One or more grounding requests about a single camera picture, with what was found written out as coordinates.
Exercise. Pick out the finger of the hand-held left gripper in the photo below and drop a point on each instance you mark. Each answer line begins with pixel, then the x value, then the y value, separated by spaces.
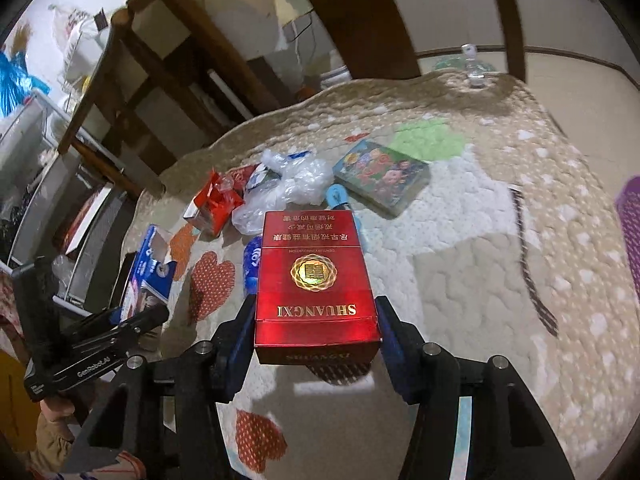
pixel 92 321
pixel 142 321

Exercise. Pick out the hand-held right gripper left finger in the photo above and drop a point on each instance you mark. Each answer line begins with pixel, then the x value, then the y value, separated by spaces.
pixel 240 342

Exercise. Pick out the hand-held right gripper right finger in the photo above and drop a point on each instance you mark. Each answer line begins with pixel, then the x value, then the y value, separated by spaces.
pixel 395 347

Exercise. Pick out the blue white carton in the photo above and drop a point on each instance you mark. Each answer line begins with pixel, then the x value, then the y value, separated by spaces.
pixel 150 265

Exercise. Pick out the blue packet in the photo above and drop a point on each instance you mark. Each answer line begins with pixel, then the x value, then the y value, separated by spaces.
pixel 252 260

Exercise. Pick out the red cigarette box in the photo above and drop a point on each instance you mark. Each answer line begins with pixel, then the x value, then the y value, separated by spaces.
pixel 315 285

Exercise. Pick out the purple plastic basket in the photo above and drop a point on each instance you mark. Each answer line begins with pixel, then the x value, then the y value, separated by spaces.
pixel 629 225

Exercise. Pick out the person's left hand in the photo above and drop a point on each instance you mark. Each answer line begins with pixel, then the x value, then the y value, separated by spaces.
pixel 56 407

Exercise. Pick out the quilted printed mat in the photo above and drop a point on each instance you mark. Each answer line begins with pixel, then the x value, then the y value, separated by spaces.
pixel 450 270

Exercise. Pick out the red white box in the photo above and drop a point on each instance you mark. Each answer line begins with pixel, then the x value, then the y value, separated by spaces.
pixel 86 220

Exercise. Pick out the red crumpled packet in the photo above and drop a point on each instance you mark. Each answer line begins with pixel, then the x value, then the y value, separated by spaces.
pixel 215 210

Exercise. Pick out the blue white wrapper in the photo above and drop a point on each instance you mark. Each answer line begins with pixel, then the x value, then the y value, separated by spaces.
pixel 260 179

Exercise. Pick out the cartoon printed box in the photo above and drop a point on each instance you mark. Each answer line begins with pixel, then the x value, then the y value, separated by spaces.
pixel 382 176

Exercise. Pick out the blue plastic bag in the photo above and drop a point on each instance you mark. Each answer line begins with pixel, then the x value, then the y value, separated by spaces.
pixel 15 80

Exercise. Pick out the wooden chair with rungs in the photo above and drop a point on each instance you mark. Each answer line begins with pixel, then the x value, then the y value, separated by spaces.
pixel 150 60

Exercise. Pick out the white plastic bag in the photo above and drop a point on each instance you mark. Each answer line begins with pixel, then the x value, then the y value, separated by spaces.
pixel 75 30

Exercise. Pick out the pale green plastic pack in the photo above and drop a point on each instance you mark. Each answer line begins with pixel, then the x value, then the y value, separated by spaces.
pixel 447 64

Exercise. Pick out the clear plastic bottle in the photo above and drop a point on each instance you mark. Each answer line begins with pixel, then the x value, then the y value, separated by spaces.
pixel 473 67

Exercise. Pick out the wooden chair with round cutout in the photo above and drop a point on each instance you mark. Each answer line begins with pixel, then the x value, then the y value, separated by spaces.
pixel 370 25

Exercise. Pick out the white appliance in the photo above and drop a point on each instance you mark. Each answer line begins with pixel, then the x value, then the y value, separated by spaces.
pixel 245 10

